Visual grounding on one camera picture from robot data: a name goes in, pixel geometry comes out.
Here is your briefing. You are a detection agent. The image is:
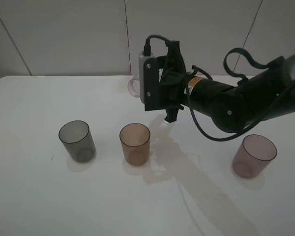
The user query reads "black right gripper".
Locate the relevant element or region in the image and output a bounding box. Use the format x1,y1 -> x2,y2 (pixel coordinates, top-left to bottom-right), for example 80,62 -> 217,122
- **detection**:
158,40 -> 186,123

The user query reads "clear plastic water bottle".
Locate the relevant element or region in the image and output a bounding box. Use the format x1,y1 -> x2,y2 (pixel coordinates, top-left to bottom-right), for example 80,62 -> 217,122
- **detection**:
127,75 -> 140,98

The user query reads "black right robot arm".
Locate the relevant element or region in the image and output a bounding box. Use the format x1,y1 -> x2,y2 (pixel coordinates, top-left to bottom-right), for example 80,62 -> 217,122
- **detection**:
157,42 -> 295,134

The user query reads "brown translucent cup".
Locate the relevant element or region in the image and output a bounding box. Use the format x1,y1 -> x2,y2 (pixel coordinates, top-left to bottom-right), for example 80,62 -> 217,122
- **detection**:
119,123 -> 150,166

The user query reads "pink translucent cup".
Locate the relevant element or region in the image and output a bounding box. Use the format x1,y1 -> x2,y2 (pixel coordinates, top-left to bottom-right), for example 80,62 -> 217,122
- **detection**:
232,134 -> 277,179

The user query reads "grey translucent cup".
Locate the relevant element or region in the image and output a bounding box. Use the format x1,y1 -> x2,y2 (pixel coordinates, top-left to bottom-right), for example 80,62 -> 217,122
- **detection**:
58,120 -> 96,163

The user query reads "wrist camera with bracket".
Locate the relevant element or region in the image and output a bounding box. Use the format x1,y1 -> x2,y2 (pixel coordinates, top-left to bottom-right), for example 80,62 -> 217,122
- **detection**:
139,51 -> 160,111

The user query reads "black camera cable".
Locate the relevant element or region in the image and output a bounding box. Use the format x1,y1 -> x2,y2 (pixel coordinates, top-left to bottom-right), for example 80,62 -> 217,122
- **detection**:
144,34 -> 295,141

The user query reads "dark thick arm cable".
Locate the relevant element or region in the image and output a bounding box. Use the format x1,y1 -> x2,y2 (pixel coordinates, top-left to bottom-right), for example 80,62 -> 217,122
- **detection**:
223,48 -> 271,82

